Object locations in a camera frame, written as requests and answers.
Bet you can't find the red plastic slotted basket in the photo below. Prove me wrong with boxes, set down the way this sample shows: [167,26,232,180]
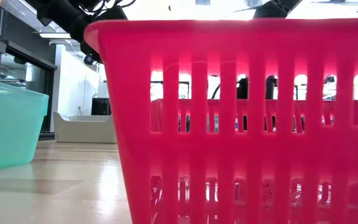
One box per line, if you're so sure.
[84,18,358,224]

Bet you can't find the black computer monitor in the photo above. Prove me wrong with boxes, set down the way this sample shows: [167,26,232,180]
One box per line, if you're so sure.
[91,97,111,116]

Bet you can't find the white plastic tub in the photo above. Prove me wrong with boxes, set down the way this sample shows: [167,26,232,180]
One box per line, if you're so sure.
[53,111,117,144]

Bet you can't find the ceiling light strip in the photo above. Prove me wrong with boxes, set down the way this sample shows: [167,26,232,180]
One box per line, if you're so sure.
[39,32,76,40]

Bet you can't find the teal translucent plastic bin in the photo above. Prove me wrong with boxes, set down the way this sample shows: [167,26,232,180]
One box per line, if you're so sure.
[0,77,50,174]

